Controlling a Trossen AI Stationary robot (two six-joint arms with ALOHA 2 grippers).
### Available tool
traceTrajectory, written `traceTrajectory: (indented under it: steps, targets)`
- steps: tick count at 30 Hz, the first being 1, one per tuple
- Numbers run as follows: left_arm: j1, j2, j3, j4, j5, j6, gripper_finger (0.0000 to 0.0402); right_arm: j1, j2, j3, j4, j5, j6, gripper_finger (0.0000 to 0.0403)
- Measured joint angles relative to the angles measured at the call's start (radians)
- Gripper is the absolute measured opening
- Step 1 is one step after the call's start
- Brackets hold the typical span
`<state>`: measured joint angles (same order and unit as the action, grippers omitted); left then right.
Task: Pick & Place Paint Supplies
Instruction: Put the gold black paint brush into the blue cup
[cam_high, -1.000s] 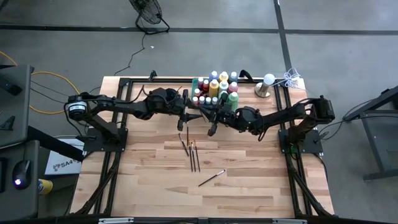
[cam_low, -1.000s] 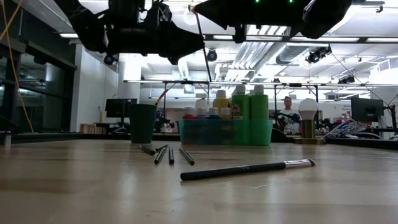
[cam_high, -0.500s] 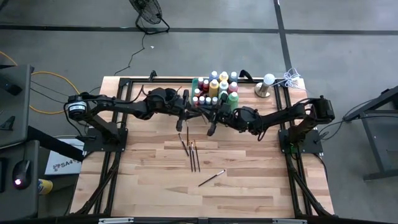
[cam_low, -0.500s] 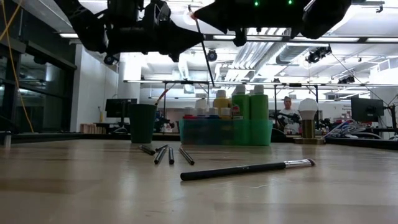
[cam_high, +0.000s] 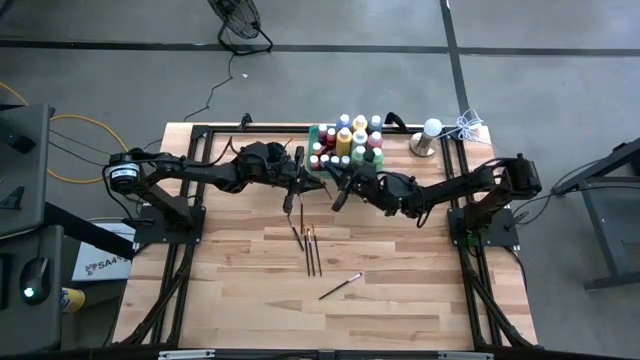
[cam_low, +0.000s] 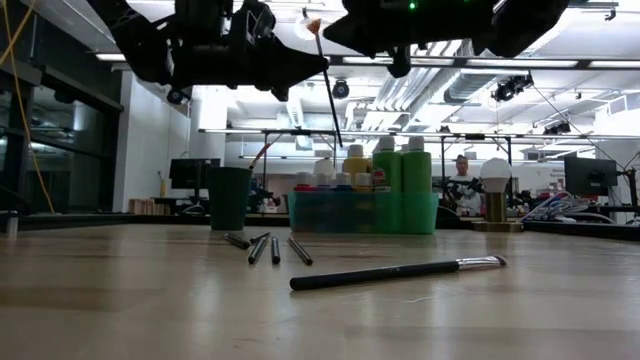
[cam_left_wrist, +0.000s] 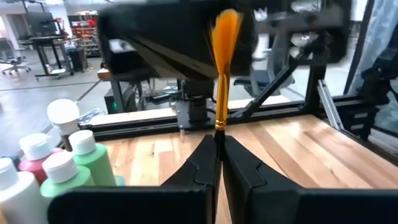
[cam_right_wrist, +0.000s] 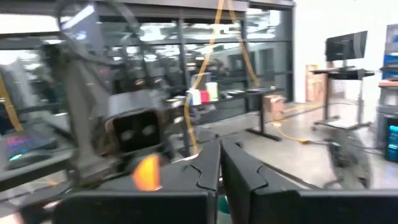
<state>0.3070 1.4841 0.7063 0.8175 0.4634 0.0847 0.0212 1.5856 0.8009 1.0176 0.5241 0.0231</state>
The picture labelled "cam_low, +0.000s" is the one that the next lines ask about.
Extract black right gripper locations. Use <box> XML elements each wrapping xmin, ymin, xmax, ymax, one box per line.
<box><xmin>322</xmin><ymin>0</ymin><xmax>499</xmax><ymax>80</ymax></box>

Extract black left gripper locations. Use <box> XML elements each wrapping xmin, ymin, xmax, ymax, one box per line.
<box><xmin>169</xmin><ymin>0</ymin><xmax>331</xmax><ymax>103</ymax></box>

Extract large yellow paint bottle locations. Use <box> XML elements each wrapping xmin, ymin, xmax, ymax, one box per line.
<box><xmin>341</xmin><ymin>144</ymin><xmax>374</xmax><ymax>190</ymax></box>

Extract small purple paint bottle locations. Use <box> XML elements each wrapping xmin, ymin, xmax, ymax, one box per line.
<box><xmin>314</xmin><ymin>172</ymin><xmax>334</xmax><ymax>235</ymax></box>

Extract small gold paint bottle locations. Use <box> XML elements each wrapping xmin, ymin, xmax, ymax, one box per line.
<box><xmin>353</xmin><ymin>172</ymin><xmax>375</xmax><ymax>235</ymax></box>

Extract large green paint bottle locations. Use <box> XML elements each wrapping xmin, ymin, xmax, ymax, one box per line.
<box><xmin>371</xmin><ymin>135</ymin><xmax>404</xmax><ymax>235</ymax></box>
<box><xmin>400</xmin><ymin>135</ymin><xmax>434</xmax><ymax>235</ymax></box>

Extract black computer monitor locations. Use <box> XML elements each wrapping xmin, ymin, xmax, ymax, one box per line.
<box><xmin>168</xmin><ymin>157</ymin><xmax>222</xmax><ymax>201</ymax></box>
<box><xmin>563</xmin><ymin>155</ymin><xmax>620</xmax><ymax>198</ymax></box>

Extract dark green cup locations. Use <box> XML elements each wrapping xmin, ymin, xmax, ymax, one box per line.
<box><xmin>205</xmin><ymin>166</ymin><xmax>253</xmax><ymax>232</ymax></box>

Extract green translucent plastic tray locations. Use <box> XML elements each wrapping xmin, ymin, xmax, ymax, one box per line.
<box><xmin>286</xmin><ymin>190</ymin><xmax>440</xmax><ymax>236</ymax></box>

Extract person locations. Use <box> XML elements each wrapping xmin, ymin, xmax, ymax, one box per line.
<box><xmin>444</xmin><ymin>154</ymin><xmax>484</xmax><ymax>218</ymax></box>

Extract brown wooden blocks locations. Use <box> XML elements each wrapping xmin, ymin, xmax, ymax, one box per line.
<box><xmin>128</xmin><ymin>197</ymin><xmax>172</xmax><ymax>217</ymax></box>

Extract brass lamp with white bulb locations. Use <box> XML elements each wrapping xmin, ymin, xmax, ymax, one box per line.
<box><xmin>471</xmin><ymin>156</ymin><xmax>524</xmax><ymax>233</ymax></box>

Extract white cable bundle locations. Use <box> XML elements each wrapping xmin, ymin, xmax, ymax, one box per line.
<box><xmin>519</xmin><ymin>189</ymin><xmax>618</xmax><ymax>225</ymax></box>

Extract yellow extension cord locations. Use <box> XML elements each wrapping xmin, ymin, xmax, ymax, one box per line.
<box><xmin>0</xmin><ymin>0</ymin><xmax>57</xmax><ymax>214</ymax></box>

